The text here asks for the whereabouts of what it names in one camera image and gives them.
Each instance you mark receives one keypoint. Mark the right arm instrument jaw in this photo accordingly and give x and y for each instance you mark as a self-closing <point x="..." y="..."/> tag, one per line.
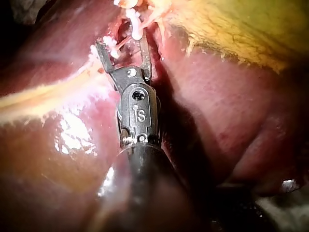
<point x="145" y="60"/>
<point x="104" y="56"/>

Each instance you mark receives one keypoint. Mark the right arm instrument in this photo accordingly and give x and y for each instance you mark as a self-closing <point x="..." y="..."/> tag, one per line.
<point x="138" y="113"/>

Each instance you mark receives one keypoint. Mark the dark right arm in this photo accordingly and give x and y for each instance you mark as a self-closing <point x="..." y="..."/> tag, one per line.
<point x="149" y="186"/>

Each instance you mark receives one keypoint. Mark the white clip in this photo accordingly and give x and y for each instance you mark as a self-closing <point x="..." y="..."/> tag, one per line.
<point x="135" y="25"/>
<point x="110" y="46"/>

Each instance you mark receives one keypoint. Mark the thin tube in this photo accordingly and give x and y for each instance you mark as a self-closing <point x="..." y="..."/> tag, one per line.
<point x="149" y="20"/>
<point x="123" y="42"/>

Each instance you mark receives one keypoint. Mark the pale fatty tissue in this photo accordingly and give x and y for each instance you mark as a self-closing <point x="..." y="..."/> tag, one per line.
<point x="161" y="9"/>
<point x="43" y="90"/>

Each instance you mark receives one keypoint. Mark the dark red liver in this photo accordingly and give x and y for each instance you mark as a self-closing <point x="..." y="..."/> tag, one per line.
<point x="229" y="108"/>

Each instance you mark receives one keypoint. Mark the gallbladder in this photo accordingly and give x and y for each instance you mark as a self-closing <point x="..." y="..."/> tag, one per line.
<point x="241" y="26"/>

